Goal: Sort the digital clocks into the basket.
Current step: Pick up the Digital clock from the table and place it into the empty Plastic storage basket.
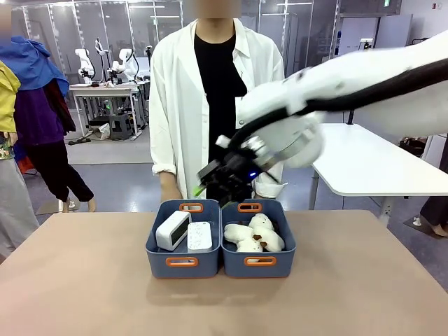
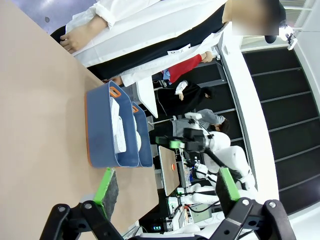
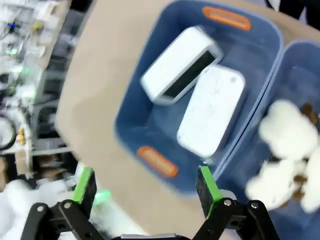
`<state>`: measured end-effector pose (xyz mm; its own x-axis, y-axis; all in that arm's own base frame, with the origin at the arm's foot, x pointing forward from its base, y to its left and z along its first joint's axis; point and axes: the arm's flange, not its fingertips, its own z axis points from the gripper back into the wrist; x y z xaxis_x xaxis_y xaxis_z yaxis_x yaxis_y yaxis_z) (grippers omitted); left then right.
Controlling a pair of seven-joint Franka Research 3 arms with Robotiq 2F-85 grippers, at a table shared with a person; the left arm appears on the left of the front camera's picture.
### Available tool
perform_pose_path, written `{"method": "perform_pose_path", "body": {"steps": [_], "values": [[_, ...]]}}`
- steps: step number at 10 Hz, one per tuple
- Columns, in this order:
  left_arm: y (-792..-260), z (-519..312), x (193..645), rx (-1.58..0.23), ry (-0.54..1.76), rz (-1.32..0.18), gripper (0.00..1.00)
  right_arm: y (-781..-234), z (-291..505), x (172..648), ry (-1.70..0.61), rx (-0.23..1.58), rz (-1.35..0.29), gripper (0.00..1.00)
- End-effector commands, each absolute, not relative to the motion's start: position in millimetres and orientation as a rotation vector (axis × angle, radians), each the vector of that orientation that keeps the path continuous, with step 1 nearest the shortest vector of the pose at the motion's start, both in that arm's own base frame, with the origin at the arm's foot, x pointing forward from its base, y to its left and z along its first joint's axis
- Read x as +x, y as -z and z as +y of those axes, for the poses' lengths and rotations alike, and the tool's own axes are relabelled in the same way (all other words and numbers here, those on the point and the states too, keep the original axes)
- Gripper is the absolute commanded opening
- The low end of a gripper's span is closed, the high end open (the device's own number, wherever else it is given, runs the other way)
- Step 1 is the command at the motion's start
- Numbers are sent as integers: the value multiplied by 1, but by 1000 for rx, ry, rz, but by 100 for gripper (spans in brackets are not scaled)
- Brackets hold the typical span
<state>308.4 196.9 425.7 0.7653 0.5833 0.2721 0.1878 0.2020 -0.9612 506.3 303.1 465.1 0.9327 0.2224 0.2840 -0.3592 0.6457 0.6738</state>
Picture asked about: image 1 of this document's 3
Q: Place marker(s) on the bystander legs dark trousers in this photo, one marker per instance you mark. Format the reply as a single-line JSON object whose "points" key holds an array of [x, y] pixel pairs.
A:
{"points": [[434, 213]]}

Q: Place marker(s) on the white digital clock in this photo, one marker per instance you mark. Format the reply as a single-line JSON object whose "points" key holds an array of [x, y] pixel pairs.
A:
{"points": [[171, 231], [199, 238]]}

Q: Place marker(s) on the person in white coat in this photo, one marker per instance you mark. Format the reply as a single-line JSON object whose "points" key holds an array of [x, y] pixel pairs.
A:
{"points": [[175, 87]]}

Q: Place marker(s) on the black tripod pole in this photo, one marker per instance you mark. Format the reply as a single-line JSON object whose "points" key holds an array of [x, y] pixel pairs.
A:
{"points": [[350, 117]]}

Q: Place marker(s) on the smiling white cloud plush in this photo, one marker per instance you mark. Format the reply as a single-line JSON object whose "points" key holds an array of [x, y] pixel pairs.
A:
{"points": [[250, 246]]}

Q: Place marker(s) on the person's right hand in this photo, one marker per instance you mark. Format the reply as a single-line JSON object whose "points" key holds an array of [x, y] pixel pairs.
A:
{"points": [[174, 194]]}

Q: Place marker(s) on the white side table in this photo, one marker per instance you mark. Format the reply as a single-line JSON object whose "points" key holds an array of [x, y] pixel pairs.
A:
{"points": [[357, 168]]}

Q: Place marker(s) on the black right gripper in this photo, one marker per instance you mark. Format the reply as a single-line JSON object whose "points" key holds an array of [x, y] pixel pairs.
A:
{"points": [[231, 175]]}

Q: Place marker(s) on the black step stool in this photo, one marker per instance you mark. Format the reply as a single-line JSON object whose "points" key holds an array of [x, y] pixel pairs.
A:
{"points": [[120, 126]]}

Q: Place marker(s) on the bystander in yellow shirt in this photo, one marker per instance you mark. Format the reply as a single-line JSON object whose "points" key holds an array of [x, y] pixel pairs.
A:
{"points": [[10, 196]]}

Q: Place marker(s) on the white camera on tripod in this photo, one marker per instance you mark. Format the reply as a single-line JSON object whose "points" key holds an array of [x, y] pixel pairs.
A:
{"points": [[367, 42]]}

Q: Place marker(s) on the bystander in blue purple clothes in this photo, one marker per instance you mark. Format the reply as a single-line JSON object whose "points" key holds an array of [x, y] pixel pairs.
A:
{"points": [[38, 119]]}

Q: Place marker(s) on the person's right forearm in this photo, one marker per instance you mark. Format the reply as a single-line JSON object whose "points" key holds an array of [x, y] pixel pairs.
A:
{"points": [[169, 179]]}

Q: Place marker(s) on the black utility cart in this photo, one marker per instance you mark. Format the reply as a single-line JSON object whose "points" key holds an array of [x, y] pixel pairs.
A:
{"points": [[416, 145]]}

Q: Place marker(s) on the white background work table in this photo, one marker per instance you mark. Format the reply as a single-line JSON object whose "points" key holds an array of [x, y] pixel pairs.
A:
{"points": [[103, 89]]}

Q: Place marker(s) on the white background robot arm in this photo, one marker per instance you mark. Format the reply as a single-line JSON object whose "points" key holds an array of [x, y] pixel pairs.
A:
{"points": [[84, 63], [123, 63]]}

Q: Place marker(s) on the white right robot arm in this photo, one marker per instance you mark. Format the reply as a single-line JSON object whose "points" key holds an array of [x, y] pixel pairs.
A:
{"points": [[350, 77]]}

